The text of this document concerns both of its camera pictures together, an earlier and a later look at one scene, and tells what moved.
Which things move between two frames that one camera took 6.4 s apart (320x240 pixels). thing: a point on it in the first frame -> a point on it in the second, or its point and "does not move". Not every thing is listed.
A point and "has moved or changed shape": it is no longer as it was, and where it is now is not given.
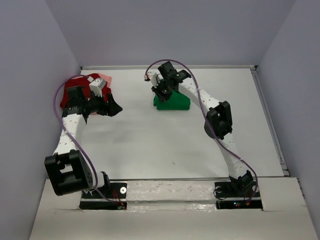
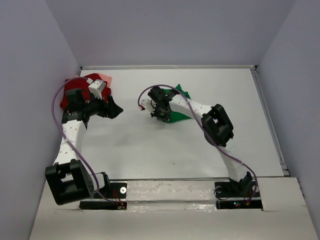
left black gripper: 110,108 does not move
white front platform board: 176,209 does not move
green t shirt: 177,101 has moved or changed shape
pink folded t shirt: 109,80 does not move
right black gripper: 162,97 -> 166,118
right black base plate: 228,196 does not move
